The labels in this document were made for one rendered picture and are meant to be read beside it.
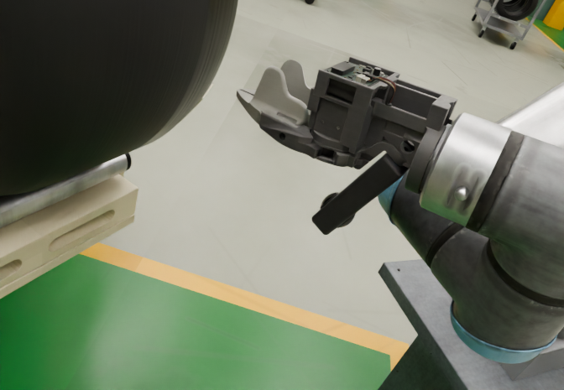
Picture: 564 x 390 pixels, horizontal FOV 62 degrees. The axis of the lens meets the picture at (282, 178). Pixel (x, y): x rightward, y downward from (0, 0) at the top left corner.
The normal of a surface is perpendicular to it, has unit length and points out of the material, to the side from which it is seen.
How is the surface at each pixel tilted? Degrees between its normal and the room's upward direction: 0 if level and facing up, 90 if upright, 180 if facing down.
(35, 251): 90
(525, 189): 62
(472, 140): 39
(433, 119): 90
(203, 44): 92
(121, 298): 0
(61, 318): 0
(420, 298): 0
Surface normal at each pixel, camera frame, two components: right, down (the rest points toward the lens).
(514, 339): -0.30, 0.62
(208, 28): 0.82, 0.48
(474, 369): 0.28, -0.78
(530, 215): -0.49, 0.29
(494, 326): -0.72, 0.43
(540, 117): -0.32, -0.57
